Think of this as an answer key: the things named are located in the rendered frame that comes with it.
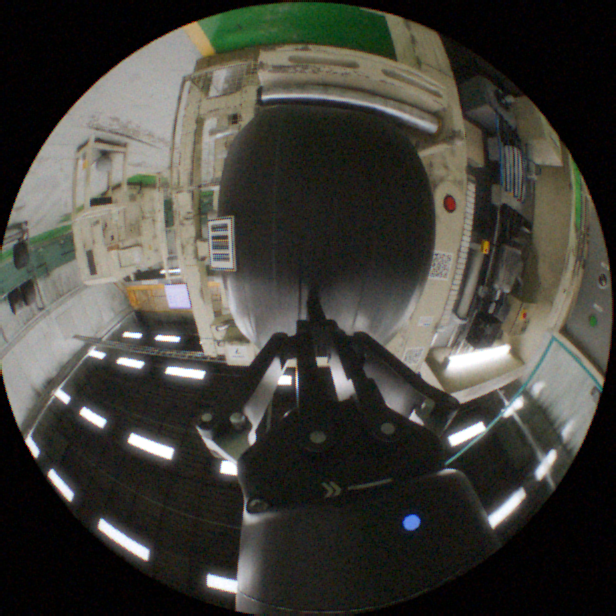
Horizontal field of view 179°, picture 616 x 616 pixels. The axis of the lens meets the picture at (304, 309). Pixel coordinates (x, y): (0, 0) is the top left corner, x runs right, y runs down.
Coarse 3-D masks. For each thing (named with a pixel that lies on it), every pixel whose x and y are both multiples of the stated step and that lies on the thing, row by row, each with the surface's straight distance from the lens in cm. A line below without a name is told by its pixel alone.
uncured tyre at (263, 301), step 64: (256, 128) 28; (320, 128) 27; (384, 128) 31; (256, 192) 21; (320, 192) 20; (384, 192) 23; (256, 256) 21; (320, 256) 20; (384, 256) 22; (256, 320) 25; (384, 320) 27
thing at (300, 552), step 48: (288, 432) 8; (336, 432) 8; (432, 432) 10; (240, 480) 8; (288, 480) 7; (336, 480) 7; (384, 480) 8; (432, 480) 5; (288, 528) 5; (336, 528) 4; (384, 528) 4; (432, 528) 5; (480, 528) 6; (240, 576) 6; (288, 576) 5; (336, 576) 4; (384, 576) 4; (432, 576) 5
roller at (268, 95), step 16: (272, 96) 40; (288, 96) 40; (304, 96) 40; (320, 96) 40; (336, 96) 40; (352, 96) 41; (368, 96) 42; (368, 112) 43; (384, 112) 43; (400, 112) 43; (416, 112) 45; (432, 128) 47
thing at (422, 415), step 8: (424, 400) 11; (432, 400) 11; (416, 408) 11; (424, 408) 11; (432, 408) 11; (416, 416) 11; (424, 416) 11; (432, 416) 11; (424, 424) 11; (432, 424) 11; (440, 424) 11; (448, 424) 12; (440, 432) 11
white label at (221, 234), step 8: (232, 216) 22; (208, 224) 24; (216, 224) 23; (224, 224) 22; (232, 224) 22; (208, 232) 24; (216, 232) 23; (224, 232) 22; (232, 232) 22; (208, 240) 24; (216, 240) 23; (224, 240) 22; (232, 240) 22; (208, 248) 24; (216, 248) 23; (224, 248) 23; (232, 248) 22; (216, 256) 24; (224, 256) 23; (232, 256) 22; (216, 264) 24; (224, 264) 23; (232, 264) 22
